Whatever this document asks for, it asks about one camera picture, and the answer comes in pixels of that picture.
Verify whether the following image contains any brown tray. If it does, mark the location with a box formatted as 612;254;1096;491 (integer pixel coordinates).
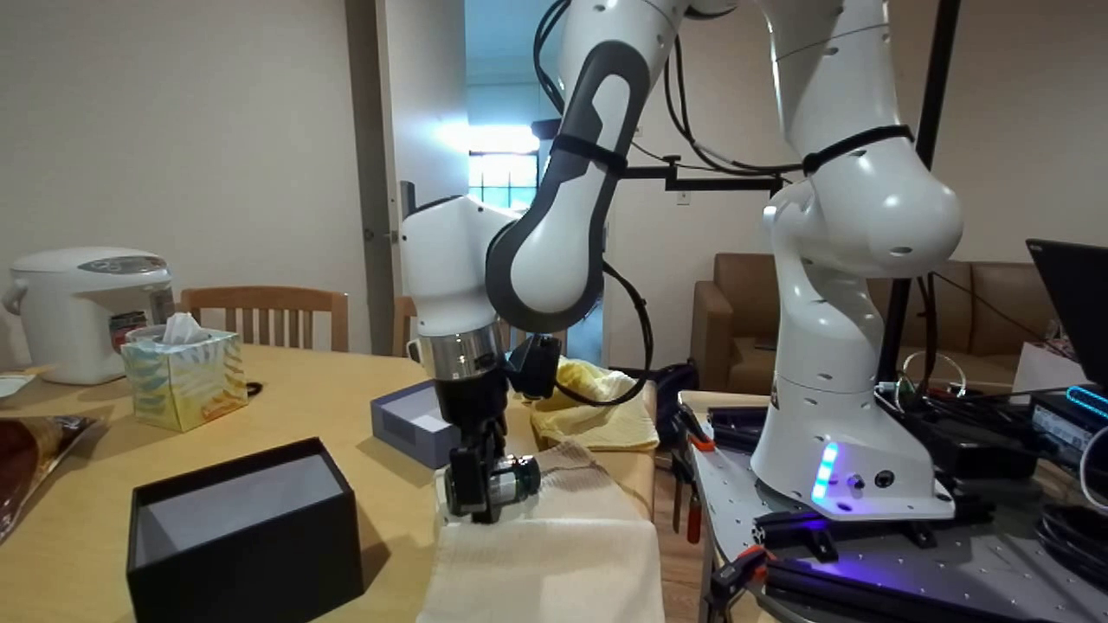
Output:
0;413;110;542

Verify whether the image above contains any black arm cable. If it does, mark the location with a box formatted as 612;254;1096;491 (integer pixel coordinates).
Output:
530;0;810;407

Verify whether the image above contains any yellow cloth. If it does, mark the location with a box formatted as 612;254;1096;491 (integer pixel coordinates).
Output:
522;355;665;455

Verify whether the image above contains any black electronics box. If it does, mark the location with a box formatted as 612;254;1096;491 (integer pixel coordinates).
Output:
923;413;1042;480

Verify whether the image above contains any black horizontal mount bar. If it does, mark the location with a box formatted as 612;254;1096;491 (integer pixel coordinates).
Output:
620;158;790;197

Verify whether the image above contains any white cardboard box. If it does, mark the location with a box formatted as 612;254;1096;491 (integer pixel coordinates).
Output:
1010;340;1091;399

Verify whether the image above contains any white electric water boiler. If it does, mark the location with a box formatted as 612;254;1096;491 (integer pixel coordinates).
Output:
5;243;179;387

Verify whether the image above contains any white paper sheet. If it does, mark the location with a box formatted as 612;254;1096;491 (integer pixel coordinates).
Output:
0;363;45;404

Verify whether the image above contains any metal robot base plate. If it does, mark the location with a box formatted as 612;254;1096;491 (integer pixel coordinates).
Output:
675;387;1108;623

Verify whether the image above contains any white coiled cable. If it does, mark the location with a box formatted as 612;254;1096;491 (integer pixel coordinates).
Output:
897;345;971;407

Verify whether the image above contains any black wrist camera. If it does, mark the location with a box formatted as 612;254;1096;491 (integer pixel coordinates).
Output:
501;330;573;404

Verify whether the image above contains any green-capped bottle with white label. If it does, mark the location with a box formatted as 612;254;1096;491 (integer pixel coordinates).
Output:
481;449;546;519

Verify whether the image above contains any black monitor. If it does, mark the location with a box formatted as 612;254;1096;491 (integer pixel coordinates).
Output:
1021;235;1108;395

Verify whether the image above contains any black vertical pole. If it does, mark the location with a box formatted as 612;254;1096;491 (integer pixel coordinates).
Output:
875;0;964;384

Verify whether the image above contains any small blue-grey box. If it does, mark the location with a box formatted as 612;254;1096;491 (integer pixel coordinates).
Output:
368;378;466;473

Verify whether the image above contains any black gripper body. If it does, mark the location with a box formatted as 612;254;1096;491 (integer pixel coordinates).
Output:
433;363;513;464

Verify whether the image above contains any green tissue box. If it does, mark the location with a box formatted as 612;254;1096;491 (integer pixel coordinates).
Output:
118;308;252;435

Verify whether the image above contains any white cloth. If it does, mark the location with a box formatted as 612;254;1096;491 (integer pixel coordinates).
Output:
413;440;669;623

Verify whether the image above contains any red-handled clamp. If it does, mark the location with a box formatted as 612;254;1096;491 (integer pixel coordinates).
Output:
702;542;776;608

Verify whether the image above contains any black open box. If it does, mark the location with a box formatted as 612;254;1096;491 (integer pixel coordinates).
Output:
124;431;368;623

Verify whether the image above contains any brown sofa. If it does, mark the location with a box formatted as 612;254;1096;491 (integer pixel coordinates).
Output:
690;248;1096;401

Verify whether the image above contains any wooden chair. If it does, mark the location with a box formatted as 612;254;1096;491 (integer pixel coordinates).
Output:
177;282;355;355
392;289;422;361

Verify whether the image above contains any blue-lit control device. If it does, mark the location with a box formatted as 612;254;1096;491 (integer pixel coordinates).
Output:
1030;384;1108;469

